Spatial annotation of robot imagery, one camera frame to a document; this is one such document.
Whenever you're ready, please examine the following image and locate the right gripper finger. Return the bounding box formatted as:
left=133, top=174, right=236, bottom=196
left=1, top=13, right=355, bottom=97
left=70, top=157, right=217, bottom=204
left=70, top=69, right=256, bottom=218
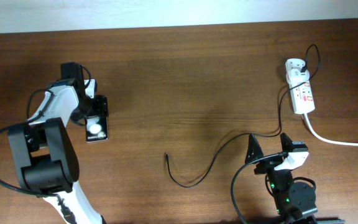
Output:
left=245, top=134, right=264, bottom=164
left=280, top=133, right=296, bottom=152

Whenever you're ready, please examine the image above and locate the black Samsung Galaxy smartphone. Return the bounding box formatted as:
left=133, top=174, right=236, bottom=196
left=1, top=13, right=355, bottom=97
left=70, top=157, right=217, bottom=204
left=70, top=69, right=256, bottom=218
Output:
left=86, top=116, right=108, bottom=142

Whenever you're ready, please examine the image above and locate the black USB charging cable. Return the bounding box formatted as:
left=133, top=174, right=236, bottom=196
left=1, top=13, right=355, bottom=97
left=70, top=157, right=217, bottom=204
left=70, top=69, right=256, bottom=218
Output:
left=164, top=44, right=321, bottom=189

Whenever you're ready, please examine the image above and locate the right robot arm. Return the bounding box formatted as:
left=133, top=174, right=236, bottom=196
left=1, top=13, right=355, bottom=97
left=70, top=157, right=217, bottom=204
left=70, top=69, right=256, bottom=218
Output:
left=245, top=133, right=318, bottom=223

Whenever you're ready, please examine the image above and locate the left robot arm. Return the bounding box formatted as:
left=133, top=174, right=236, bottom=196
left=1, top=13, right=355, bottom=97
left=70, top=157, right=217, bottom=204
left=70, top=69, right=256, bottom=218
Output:
left=8, top=79, right=105, bottom=223

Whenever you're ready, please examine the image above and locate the white power strip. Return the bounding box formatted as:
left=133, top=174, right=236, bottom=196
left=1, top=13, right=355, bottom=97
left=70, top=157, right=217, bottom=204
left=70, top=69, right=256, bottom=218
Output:
left=285, top=58, right=315, bottom=114

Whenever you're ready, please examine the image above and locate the white USB wall charger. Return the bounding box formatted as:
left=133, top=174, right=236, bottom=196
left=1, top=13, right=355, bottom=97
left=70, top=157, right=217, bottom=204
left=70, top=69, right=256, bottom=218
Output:
left=286, top=68, right=310, bottom=86

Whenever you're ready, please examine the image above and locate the white power strip cord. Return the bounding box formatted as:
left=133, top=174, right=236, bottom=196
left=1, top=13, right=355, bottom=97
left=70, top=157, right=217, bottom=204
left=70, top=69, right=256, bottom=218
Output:
left=301, top=113, right=358, bottom=149

